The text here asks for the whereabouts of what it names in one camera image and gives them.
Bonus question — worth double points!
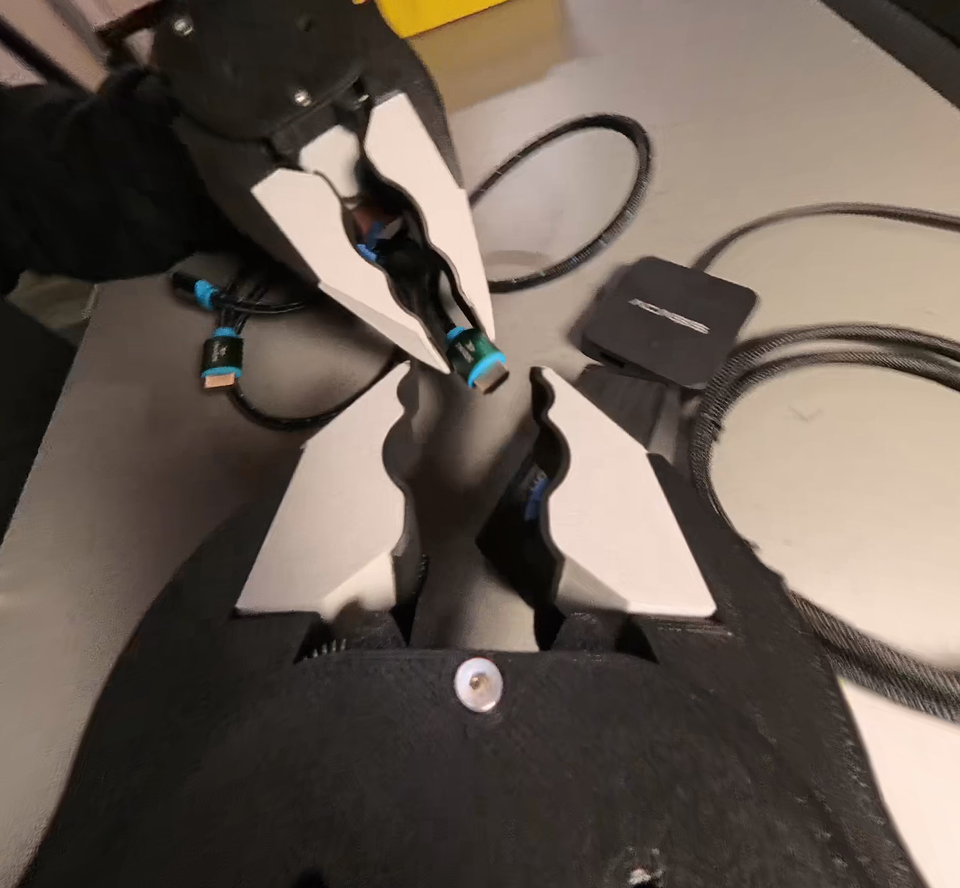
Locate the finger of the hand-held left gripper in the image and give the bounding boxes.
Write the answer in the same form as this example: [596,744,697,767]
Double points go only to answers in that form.
[362,91,498,341]
[249,168,453,376]

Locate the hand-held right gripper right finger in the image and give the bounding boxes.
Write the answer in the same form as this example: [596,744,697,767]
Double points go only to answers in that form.
[480,366,717,619]

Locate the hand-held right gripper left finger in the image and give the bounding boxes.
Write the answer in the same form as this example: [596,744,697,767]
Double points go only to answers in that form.
[236,363,421,615]

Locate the black square hub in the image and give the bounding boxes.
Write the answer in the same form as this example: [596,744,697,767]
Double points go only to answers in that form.
[581,256,759,391]

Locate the person's left forearm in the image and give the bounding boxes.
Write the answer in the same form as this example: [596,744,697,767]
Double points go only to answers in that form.
[0,70,249,296]

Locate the person's black printed clothing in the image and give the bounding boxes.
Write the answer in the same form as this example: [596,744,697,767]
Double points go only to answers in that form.
[0,299,84,529]

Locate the thick black braided cable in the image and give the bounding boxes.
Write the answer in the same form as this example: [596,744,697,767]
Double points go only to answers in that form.
[686,324,960,725]

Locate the black hub cable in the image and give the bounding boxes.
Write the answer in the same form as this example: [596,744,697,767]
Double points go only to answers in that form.
[688,202,960,275]

